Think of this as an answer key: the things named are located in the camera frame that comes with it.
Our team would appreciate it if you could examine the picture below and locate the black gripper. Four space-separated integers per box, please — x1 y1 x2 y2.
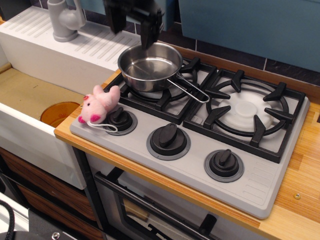
103 0 164 50

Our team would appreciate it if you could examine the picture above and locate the stainless steel pan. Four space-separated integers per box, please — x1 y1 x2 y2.
117 42 210 104

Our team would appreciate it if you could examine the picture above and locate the black left stove knob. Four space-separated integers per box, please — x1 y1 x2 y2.
103 107 138 136

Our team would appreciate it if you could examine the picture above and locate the black stove knob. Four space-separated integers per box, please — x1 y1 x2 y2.
204 149 245 183
146 123 191 161
103 107 138 136

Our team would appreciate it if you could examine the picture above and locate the black middle stove knob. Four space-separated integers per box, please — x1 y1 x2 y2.
146 123 191 161

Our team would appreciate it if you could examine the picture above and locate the grey toy stove top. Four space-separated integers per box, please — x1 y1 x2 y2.
70 43 310 219

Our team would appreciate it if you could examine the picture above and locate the black right stove knob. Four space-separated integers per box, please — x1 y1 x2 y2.
204 149 245 183

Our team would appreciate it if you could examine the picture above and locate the grey toy faucet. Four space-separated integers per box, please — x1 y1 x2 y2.
47 0 86 43

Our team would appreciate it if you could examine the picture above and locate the black left burner grate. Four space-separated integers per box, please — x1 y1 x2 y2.
104 57 217 124

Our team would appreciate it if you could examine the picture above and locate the black burner grate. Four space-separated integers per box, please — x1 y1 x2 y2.
104 57 217 124
183 69 308 163

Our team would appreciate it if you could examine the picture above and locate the pink stuffed pig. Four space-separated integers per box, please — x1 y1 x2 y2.
78 85 121 133

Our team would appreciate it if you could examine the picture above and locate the white toy sink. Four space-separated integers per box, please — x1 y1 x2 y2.
0 6 140 190

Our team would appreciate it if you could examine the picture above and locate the orange plastic plate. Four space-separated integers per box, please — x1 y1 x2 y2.
40 101 80 128

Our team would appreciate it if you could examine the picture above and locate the black right burner grate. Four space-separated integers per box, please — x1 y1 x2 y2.
183 69 308 163

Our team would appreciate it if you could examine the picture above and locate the toy oven door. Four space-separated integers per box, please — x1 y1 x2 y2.
95 171 264 240

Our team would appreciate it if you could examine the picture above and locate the wooden drawer front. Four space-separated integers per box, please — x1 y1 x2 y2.
0 148 106 240

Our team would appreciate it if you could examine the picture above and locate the black oven door handle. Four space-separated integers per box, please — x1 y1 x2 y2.
94 167 217 240

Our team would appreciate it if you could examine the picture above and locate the black braided cable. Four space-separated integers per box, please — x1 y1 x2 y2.
0 199 16 240

